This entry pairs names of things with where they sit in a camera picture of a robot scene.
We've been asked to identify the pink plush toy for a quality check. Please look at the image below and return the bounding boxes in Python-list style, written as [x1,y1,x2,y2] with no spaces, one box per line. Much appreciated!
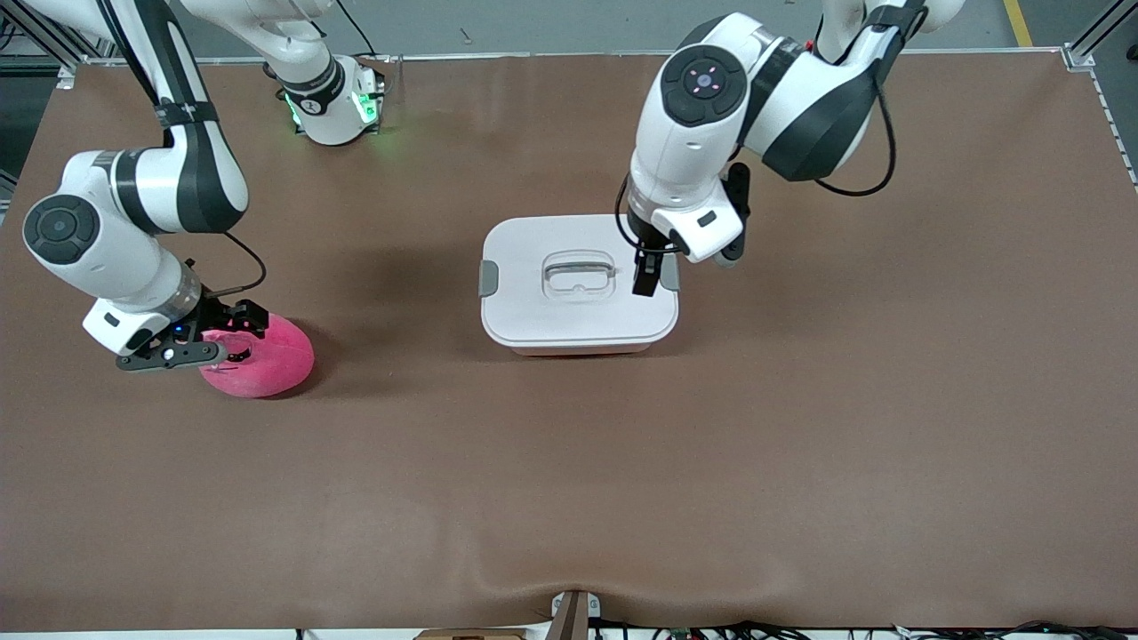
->
[197,311,316,399]

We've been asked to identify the metal clamp bracket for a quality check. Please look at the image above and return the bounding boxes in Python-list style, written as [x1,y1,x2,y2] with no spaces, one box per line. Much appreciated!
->
[549,589,602,640]

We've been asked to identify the brown table mat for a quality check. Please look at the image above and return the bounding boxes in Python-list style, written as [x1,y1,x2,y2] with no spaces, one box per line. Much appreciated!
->
[0,52,1138,634]

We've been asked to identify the pink plastic box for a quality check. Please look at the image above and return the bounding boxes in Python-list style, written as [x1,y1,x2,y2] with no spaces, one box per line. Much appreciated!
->
[509,338,654,357]

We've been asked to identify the aluminium frame structure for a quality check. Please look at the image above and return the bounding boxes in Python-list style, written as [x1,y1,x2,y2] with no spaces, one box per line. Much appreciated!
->
[0,0,90,68]

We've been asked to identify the white box lid grey clips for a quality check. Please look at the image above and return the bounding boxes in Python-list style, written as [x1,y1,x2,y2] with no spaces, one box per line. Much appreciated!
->
[478,213,681,349]

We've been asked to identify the aluminium profile beam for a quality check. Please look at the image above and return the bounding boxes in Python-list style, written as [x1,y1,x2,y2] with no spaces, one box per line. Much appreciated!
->
[1067,0,1138,54]

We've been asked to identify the black right base cable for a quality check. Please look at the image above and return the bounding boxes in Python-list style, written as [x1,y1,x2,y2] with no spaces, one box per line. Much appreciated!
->
[333,0,379,59]

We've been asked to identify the yellow floor tape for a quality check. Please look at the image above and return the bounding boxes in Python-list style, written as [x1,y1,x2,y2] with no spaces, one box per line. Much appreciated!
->
[1003,0,1037,47]

